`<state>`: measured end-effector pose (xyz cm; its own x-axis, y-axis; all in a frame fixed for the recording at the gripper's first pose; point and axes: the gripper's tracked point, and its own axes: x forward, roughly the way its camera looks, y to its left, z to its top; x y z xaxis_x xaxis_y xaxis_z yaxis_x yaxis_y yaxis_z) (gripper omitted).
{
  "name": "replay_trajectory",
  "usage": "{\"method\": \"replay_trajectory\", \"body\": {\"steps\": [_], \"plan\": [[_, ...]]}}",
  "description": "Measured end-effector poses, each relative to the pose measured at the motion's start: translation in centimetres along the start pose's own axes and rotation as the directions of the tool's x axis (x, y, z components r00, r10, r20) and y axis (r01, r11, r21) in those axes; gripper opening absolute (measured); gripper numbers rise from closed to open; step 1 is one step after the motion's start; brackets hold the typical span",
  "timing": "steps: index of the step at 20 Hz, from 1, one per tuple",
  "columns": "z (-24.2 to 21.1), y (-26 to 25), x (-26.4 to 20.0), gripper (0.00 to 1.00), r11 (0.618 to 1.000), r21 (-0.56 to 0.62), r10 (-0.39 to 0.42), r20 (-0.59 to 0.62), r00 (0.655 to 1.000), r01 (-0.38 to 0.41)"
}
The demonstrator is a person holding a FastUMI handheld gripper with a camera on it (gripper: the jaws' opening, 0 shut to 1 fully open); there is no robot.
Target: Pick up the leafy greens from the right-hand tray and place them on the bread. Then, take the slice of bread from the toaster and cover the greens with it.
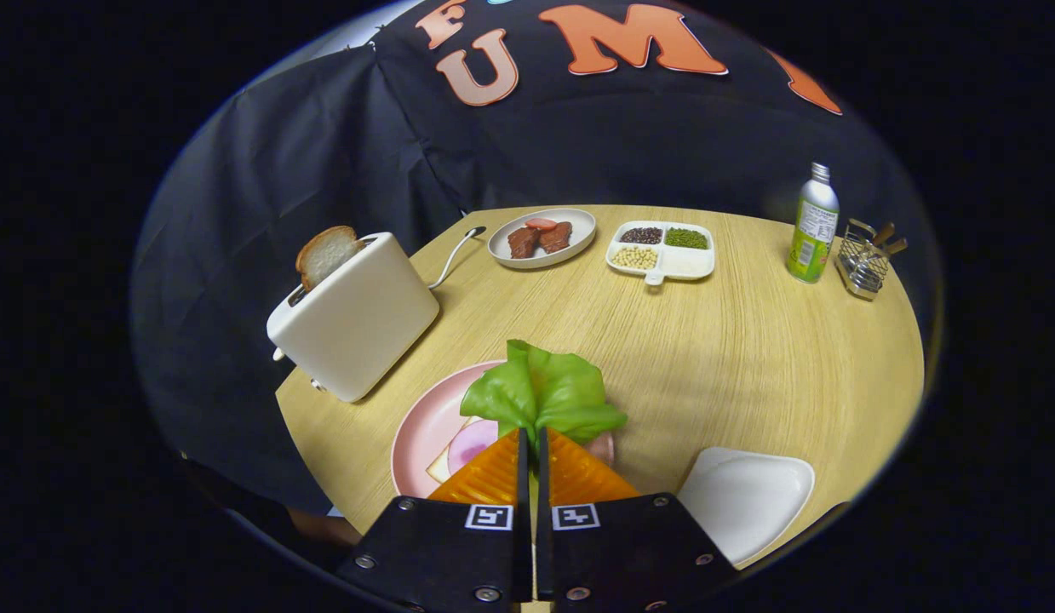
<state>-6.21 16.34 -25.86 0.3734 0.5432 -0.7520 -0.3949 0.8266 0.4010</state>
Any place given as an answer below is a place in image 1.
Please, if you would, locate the white divided dish with beans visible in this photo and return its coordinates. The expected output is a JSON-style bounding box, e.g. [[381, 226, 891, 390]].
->
[[605, 221, 716, 286]]

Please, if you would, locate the toasted bread slice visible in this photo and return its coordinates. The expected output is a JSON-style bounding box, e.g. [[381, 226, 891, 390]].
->
[[295, 226, 366, 292]]

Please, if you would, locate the green lettuce leaf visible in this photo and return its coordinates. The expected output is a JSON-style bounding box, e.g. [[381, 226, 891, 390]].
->
[[459, 339, 628, 452]]

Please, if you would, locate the white toaster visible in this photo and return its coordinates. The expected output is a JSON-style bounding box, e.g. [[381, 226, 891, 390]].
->
[[267, 232, 441, 404]]

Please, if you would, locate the wire cutlery holder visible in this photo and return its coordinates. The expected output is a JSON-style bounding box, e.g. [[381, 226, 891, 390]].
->
[[835, 219, 909, 301]]

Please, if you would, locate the white toaster cable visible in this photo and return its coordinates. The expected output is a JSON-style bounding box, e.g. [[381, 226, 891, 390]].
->
[[427, 226, 487, 290]]

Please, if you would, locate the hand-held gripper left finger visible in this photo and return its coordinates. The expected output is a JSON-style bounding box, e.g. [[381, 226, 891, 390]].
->
[[335, 428, 532, 613]]

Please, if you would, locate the white square plate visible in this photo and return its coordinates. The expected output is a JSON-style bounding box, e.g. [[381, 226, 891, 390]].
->
[[676, 447, 816, 567]]

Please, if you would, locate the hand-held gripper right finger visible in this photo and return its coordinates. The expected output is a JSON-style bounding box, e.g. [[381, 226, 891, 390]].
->
[[536, 427, 741, 613]]

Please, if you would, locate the pink round plate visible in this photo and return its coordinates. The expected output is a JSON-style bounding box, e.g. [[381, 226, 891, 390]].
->
[[391, 359, 617, 500]]

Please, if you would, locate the black backdrop cloth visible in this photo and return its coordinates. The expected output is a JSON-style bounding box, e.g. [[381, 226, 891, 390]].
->
[[131, 0, 928, 512]]

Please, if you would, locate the green label metal bottle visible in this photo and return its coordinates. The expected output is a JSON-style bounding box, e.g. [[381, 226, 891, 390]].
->
[[785, 162, 840, 284]]

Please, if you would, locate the pink ham slice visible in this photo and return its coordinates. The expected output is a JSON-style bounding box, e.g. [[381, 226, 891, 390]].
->
[[446, 419, 500, 478]]

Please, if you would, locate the white round plate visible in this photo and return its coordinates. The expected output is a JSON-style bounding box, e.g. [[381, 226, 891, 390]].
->
[[487, 208, 597, 271]]

